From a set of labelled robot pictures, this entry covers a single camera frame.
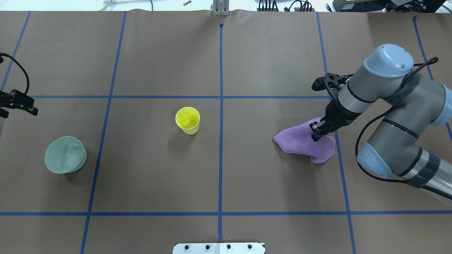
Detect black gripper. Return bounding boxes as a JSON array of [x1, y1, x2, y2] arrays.
[[310, 100, 355, 142]]

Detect purple cloth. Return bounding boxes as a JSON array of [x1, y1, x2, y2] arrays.
[[273, 117, 336, 164]]

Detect yellow plastic cup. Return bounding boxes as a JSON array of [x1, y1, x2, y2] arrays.
[[175, 107, 200, 135]]

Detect mint green bowl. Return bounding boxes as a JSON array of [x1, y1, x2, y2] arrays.
[[44, 136, 87, 174]]

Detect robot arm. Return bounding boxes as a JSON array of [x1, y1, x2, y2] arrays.
[[309, 44, 451, 202]]

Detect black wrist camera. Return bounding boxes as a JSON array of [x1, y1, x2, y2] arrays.
[[311, 73, 354, 91], [0, 90, 38, 119]]

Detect aluminium frame post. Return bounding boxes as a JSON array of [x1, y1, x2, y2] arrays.
[[210, 0, 230, 16]]

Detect white camera stand base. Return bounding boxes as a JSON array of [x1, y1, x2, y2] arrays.
[[172, 242, 266, 254]]

